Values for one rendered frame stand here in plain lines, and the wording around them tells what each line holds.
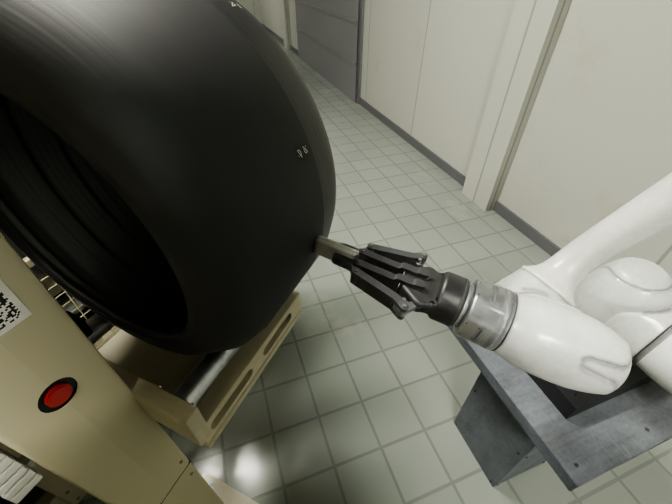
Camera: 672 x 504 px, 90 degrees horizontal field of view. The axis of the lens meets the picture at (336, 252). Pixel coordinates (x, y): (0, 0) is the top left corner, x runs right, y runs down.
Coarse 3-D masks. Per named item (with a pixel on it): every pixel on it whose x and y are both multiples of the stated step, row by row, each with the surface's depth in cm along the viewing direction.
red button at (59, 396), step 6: (60, 384) 43; (66, 384) 44; (54, 390) 43; (60, 390) 43; (66, 390) 44; (48, 396) 42; (54, 396) 43; (60, 396) 43; (66, 396) 44; (48, 402) 42; (54, 402) 43; (60, 402) 44
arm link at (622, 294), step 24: (624, 264) 73; (648, 264) 72; (576, 288) 82; (600, 288) 74; (624, 288) 70; (648, 288) 68; (600, 312) 75; (624, 312) 71; (648, 312) 69; (624, 336) 72; (648, 336) 69
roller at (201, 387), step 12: (204, 360) 63; (216, 360) 63; (228, 360) 65; (192, 372) 61; (204, 372) 61; (216, 372) 62; (180, 384) 60; (192, 384) 59; (204, 384) 60; (180, 396) 57; (192, 396) 58
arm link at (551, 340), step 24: (528, 312) 44; (552, 312) 43; (576, 312) 44; (528, 336) 43; (552, 336) 42; (576, 336) 41; (600, 336) 42; (528, 360) 43; (552, 360) 42; (576, 360) 41; (600, 360) 41; (624, 360) 41; (576, 384) 42; (600, 384) 41
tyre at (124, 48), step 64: (0, 0) 29; (64, 0) 30; (128, 0) 33; (192, 0) 38; (0, 64) 30; (64, 64) 29; (128, 64) 30; (192, 64) 34; (256, 64) 40; (0, 128) 58; (64, 128) 32; (128, 128) 30; (192, 128) 32; (256, 128) 38; (320, 128) 48; (0, 192) 60; (64, 192) 70; (128, 192) 34; (192, 192) 33; (256, 192) 37; (320, 192) 49; (64, 256) 68; (128, 256) 77; (192, 256) 37; (256, 256) 39; (128, 320) 62; (192, 320) 46; (256, 320) 47
